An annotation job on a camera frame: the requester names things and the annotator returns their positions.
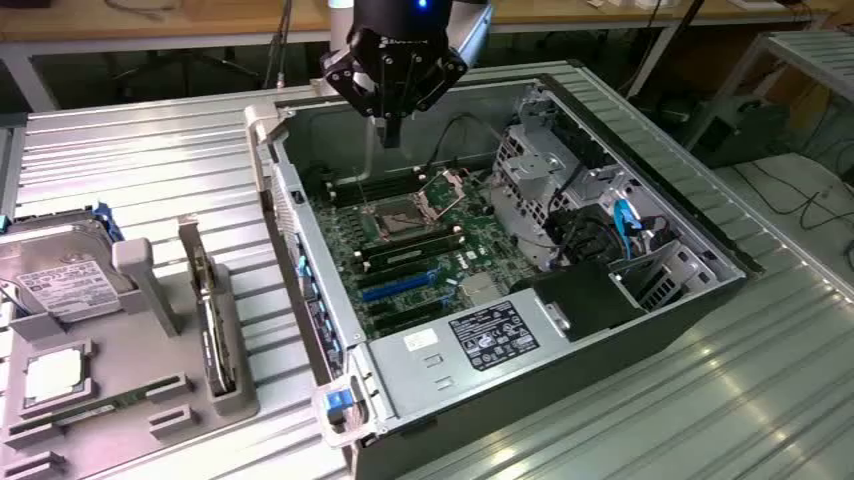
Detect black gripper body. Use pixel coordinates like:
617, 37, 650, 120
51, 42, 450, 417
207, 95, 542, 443
350, 0, 453, 117

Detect green graphics card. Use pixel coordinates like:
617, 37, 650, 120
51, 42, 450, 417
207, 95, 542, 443
178, 213, 239, 397

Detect black RAM slot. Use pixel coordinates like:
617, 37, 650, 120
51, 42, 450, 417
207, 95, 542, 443
326, 171, 420, 201
331, 179, 430, 209

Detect black expansion slot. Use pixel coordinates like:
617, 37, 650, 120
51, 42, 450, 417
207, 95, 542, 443
356, 262, 432, 292
370, 304, 447, 338

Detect blue expansion slot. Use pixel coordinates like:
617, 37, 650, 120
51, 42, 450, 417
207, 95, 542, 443
359, 272, 443, 304

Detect black chair base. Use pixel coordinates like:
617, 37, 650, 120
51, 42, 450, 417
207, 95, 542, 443
110, 47, 263, 99

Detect wooden desk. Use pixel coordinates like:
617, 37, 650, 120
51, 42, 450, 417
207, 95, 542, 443
0, 0, 835, 114

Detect silver metal disk bay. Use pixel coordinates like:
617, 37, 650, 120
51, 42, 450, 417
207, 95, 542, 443
490, 122, 635, 266

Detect metal CPU socket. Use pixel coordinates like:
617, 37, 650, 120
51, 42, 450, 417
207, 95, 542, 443
363, 168, 469, 242

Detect green motherboard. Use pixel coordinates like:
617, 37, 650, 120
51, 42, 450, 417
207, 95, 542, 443
310, 167, 543, 339

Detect installed black RAM stick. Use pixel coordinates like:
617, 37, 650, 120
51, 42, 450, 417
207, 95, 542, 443
352, 227, 466, 272

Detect silver chipset heatsink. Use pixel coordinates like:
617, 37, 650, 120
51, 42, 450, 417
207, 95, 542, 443
459, 277, 506, 309

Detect grey box on floor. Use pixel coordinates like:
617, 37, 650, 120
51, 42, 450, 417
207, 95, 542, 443
686, 97, 793, 169

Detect metal slatted side table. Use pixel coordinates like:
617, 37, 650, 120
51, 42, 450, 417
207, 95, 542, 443
737, 29, 854, 126

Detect silver hard disk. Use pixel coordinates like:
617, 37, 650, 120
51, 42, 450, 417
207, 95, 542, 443
0, 199, 136, 324

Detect silver power supply unit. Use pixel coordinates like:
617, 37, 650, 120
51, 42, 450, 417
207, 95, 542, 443
366, 287, 579, 422

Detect grey parts rack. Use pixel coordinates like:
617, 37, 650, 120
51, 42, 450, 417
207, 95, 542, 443
0, 212, 262, 480

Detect open black PC case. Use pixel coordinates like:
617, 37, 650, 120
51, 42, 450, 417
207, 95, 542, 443
243, 73, 766, 480

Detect silver CPU chip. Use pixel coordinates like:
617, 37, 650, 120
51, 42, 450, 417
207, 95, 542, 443
23, 349, 92, 402

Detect green RAM stick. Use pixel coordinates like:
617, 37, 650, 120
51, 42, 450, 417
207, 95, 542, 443
9, 387, 152, 434

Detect black looped wire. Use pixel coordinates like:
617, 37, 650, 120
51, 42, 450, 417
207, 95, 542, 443
426, 113, 501, 171

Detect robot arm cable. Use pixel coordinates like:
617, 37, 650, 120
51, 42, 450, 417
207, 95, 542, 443
264, 0, 296, 90

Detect black power wire bundle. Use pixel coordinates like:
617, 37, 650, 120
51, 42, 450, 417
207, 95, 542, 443
543, 204, 619, 267

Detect blue disk wire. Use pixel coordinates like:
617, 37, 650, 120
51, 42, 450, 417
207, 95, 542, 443
610, 198, 646, 262

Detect thin black table cable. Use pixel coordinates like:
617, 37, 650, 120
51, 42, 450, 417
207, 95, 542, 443
733, 163, 854, 232

